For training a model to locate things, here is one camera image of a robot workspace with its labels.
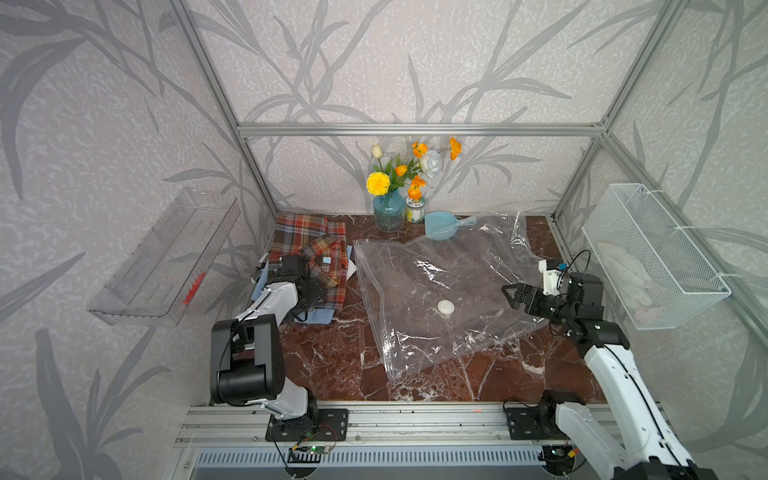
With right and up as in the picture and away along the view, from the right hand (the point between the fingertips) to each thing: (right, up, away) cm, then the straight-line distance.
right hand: (515, 289), depth 80 cm
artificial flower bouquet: (-14, +43, +14) cm, 47 cm away
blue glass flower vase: (-36, +24, +32) cm, 53 cm away
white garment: (-48, +3, +22) cm, 53 cm away
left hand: (-60, -5, +13) cm, 62 cm away
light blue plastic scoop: (-15, +19, +34) cm, 42 cm away
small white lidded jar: (-26, +25, +36) cm, 51 cm away
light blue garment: (-58, -10, +12) cm, 60 cm away
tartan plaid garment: (-56, +12, +17) cm, 60 cm away
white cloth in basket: (+29, +3, -4) cm, 29 cm away
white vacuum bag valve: (-17, -8, +14) cm, 23 cm away
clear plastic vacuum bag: (-30, -1, +22) cm, 38 cm away
